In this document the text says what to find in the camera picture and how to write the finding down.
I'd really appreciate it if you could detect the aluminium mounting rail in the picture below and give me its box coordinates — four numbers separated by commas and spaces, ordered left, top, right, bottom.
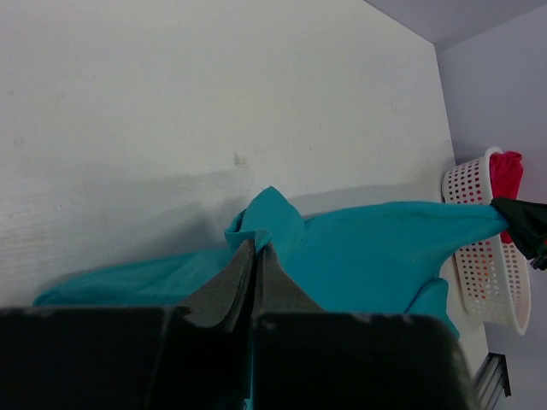
473, 353, 512, 409

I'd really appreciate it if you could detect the magenta t-shirt in basket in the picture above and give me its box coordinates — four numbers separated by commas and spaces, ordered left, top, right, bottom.
489, 149, 525, 244

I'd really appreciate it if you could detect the teal t-shirt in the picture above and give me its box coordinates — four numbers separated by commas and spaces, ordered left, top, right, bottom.
35, 188, 507, 323

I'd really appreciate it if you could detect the white perforated plastic basket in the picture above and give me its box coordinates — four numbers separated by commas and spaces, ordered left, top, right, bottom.
441, 147, 531, 336

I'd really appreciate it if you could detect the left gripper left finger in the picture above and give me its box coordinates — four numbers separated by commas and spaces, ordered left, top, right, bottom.
1, 240, 256, 409

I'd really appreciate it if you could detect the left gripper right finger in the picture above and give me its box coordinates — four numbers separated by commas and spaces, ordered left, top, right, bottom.
251, 246, 479, 409

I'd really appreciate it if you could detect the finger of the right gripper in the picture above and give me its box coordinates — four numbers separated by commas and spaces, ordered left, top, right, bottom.
491, 198, 547, 271

